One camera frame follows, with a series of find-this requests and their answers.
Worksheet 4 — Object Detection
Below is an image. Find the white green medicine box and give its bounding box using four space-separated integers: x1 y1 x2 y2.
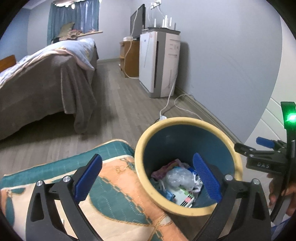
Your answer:
171 189 195 208

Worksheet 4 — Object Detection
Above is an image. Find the clear plastic bag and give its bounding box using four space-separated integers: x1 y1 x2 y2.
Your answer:
163 167 203 193

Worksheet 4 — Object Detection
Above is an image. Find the yellow teal trash bin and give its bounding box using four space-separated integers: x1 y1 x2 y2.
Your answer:
134 117 243 217

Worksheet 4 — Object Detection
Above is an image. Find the right hand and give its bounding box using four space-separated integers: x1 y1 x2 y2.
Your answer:
267 174 296 216

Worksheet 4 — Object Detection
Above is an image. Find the patterned cream teal rug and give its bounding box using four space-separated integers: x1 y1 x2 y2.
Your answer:
1 139 185 240

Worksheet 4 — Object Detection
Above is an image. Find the white power strip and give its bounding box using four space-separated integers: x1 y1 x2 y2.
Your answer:
159 115 167 121

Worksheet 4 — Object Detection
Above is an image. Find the white air purifier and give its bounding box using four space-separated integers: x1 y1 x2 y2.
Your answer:
139 28 181 98

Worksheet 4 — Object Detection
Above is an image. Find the bed with grey blanket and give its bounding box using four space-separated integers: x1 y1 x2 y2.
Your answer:
1 38 98 139

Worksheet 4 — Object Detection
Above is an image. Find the white wifi router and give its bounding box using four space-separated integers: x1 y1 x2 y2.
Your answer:
148 15 177 31

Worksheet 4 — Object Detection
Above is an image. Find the wooden TV cabinet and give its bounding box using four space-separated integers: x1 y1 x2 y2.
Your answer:
119 41 139 78

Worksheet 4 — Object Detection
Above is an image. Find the wooden headboard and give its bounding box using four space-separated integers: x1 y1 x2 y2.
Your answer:
0 55 16 72

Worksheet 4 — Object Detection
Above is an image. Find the black flat television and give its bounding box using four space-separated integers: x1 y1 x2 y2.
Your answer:
130 4 146 39

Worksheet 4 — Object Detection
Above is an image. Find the blue window curtain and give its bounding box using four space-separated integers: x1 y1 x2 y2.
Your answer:
47 1 100 44

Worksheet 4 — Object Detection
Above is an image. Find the white power cable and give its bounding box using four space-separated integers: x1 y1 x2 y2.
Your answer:
122 5 204 121

